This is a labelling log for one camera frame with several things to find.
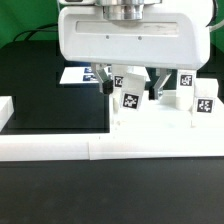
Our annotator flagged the white square tabletop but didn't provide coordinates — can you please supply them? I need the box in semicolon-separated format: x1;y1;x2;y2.
109;90;224;134

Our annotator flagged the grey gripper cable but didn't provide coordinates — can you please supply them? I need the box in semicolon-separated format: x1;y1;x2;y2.
208;0;224;33

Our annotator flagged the white base AprilTag sheet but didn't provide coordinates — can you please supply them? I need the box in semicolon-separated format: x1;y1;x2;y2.
59;65;154;85

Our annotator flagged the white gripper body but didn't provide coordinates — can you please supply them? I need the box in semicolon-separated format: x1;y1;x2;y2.
58;3;214;70

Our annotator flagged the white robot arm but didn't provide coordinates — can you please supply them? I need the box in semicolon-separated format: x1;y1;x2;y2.
58;0;216;94

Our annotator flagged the white U-shaped obstacle fence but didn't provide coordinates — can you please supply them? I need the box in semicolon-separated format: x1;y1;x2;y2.
0;95;224;163

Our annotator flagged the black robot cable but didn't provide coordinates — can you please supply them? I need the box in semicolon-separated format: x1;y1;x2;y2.
12;21;60;42

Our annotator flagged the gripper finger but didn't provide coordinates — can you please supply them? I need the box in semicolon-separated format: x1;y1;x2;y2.
149;68;172;100
91;63;113;95

